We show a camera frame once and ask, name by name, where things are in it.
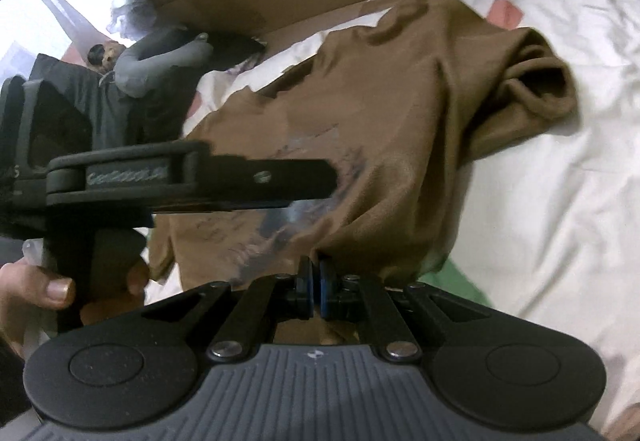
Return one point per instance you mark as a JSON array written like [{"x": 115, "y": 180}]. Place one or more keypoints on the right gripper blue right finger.
[{"x": 323, "y": 289}]

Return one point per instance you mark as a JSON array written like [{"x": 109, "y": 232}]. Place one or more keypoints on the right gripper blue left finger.
[{"x": 304, "y": 287}]

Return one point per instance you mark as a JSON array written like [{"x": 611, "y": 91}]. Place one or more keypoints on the brown t-shirt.
[{"x": 397, "y": 108}]

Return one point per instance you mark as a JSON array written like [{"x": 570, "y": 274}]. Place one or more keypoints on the person left hand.
[{"x": 27, "y": 288}]

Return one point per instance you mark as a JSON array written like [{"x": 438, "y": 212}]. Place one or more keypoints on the dark green pillow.
[{"x": 114, "y": 116}]

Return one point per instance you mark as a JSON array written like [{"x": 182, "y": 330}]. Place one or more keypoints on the black garment left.
[{"x": 162, "y": 117}]

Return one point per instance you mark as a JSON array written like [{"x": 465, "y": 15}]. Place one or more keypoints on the grey plush toy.
[{"x": 168, "y": 61}]

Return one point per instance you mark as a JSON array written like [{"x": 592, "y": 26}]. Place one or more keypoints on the small bear doll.
[{"x": 102, "y": 57}]

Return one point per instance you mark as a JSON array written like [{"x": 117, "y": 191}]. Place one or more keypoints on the white bear print duvet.
[{"x": 549, "y": 229}]

